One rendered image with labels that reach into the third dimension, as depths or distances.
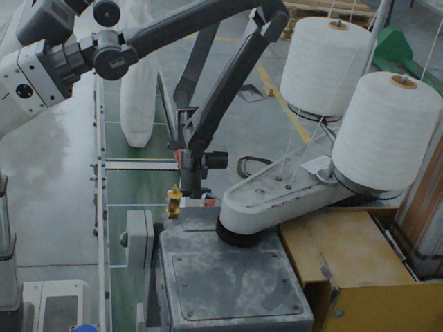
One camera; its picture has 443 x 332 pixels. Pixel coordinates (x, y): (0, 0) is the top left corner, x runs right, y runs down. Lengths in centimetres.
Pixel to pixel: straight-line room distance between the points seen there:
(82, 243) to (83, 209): 30
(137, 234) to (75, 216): 216
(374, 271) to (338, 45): 42
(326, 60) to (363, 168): 25
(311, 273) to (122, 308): 126
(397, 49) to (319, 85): 559
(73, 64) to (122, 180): 162
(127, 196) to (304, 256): 176
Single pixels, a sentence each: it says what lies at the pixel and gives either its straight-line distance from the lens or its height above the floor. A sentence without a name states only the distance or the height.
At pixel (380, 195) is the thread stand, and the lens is 88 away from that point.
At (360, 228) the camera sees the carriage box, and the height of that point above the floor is 133.
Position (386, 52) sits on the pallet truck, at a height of 13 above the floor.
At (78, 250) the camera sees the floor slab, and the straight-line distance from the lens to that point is 289.
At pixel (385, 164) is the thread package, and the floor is 158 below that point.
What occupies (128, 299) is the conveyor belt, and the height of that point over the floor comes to 38.
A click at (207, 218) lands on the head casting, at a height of 134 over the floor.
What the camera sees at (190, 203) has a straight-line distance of 158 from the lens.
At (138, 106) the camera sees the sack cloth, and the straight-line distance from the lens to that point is 293.
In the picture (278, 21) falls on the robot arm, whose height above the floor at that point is 164.
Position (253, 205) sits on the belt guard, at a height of 142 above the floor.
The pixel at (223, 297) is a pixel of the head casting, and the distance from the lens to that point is 86.
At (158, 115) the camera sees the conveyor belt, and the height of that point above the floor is 38.
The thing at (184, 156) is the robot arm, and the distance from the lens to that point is 139.
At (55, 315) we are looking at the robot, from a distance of 224.
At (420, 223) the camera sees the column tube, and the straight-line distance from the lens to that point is 106.
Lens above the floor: 196
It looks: 32 degrees down
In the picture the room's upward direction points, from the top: 10 degrees clockwise
